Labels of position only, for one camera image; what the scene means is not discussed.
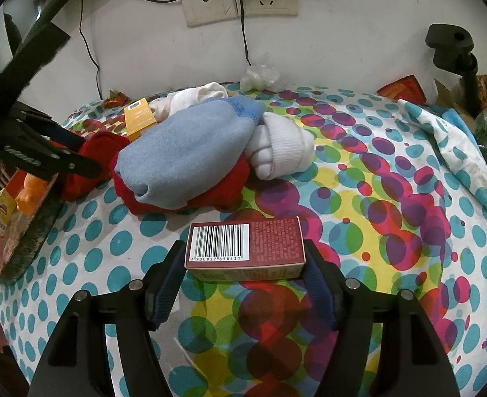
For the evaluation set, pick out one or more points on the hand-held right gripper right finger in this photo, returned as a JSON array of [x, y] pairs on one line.
[[320, 297]]

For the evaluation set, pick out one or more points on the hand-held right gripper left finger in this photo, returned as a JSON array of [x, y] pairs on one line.
[[167, 297]]

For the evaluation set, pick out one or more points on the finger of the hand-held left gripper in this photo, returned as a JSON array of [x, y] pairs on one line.
[[45, 161], [67, 138]]

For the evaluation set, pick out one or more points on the red sock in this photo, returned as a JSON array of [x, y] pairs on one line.
[[98, 144], [227, 194]]

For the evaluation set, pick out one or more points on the yellow box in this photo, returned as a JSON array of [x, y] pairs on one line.
[[140, 118]]

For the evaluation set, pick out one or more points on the red box with barcode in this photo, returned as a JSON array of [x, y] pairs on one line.
[[243, 244]]

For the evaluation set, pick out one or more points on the blue-grey sock bundle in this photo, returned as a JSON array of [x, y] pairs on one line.
[[185, 149]]

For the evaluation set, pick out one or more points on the thick ribbed white sock roll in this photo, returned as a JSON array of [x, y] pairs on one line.
[[276, 144]]

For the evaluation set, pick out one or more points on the orange toy figure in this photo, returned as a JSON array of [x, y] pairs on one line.
[[30, 192]]

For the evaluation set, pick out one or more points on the orange candy wrapper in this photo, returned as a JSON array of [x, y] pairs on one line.
[[115, 98]]

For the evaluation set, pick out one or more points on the orange toy on tray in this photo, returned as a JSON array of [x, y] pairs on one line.
[[32, 248]]

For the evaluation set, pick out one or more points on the polka dot tablecloth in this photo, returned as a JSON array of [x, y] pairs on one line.
[[392, 215]]

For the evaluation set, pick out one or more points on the thin white sock bundle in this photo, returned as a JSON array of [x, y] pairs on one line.
[[185, 97]]

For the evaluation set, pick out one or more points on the crumpled clear plastic bag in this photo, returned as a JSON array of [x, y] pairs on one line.
[[260, 76]]

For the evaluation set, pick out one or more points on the blue cloth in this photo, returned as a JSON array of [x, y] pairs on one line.
[[454, 118]]

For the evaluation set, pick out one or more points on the red snack packet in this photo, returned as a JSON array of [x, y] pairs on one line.
[[404, 89]]

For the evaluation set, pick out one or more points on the brown cardboard piece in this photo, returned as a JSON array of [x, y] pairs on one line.
[[446, 95]]

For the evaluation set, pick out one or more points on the black clamp stand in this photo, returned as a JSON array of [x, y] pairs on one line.
[[450, 41]]

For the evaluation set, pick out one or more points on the white wall socket round hole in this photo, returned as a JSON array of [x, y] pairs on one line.
[[206, 6]]

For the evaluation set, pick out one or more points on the white wall power socket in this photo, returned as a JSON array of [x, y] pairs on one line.
[[272, 4]]

